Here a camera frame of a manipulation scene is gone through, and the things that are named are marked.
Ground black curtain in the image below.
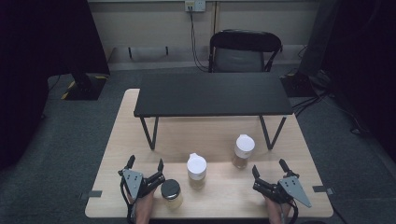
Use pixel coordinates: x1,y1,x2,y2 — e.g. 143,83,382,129
0,0,110,172
320,0,396,162

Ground glass jar with black lid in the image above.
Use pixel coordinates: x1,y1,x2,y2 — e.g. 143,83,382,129
160,178,184,210

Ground black desktop shelf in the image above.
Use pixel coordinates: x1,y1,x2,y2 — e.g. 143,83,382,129
134,72,294,151

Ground right hand-held gripper cable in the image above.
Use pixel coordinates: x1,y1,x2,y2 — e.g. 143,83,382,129
279,200,299,224

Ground person's left hand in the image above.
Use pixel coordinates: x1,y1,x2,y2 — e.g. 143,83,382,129
133,188,156,224

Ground black floor cables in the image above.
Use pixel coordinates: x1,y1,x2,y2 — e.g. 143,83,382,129
291,88,332,118

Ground grey table clamp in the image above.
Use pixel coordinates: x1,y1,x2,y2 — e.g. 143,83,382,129
78,189,103,201
312,185,335,195

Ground person's right hand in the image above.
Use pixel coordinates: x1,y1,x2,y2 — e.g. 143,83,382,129
263,195,293,224

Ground left hand-held gripper cable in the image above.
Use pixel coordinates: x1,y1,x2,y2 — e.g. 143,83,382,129
119,178,135,224

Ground dark grey drape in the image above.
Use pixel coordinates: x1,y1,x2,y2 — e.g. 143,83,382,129
297,0,342,77

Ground black folding chair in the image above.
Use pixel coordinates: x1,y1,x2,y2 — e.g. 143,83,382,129
207,29,284,74

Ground tall jar with white lid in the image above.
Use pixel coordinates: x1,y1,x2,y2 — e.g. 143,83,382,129
186,152,208,190

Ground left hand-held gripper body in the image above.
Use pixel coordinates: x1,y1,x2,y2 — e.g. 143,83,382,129
118,168,166,200

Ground small jar with white lid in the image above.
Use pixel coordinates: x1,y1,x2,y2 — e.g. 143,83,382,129
232,133,256,170

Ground black stand base yellow stripes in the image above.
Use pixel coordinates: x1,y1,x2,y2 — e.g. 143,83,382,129
60,73,108,101

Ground black power cable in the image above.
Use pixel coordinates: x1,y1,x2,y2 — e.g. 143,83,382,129
188,6,210,73

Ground white wall socket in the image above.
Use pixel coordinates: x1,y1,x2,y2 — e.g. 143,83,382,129
184,0,206,13

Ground hand-held gripper cable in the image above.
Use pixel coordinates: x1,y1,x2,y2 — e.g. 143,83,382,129
119,178,135,224
279,200,299,224

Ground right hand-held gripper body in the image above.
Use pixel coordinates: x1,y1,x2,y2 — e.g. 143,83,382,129
252,175,313,209

